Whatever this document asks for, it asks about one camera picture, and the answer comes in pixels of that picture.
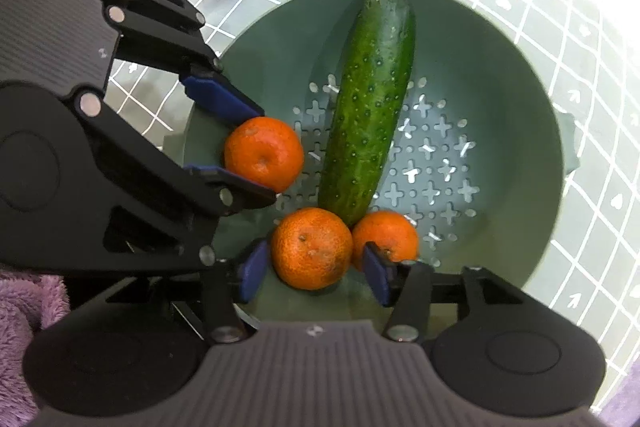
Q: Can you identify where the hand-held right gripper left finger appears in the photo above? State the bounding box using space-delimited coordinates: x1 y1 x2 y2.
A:
170 238 272 344

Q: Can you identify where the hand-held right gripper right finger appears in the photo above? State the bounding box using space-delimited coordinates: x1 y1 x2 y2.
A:
362 242 532 342

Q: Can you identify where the purple fleece cloth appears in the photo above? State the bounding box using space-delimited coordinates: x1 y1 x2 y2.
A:
0 271 71 427

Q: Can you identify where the orange tangerine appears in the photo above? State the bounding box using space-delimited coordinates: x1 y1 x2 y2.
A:
351 211 420 272
223 117 305 194
270 208 354 291

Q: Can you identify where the green cucumber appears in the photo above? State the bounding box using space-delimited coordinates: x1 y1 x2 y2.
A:
317 0 417 228

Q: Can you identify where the green colander bowl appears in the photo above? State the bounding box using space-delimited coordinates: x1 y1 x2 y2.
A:
162 0 581 323

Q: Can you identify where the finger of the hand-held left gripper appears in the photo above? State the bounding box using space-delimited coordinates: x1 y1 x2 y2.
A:
105 0 266 126
65 89 278 275

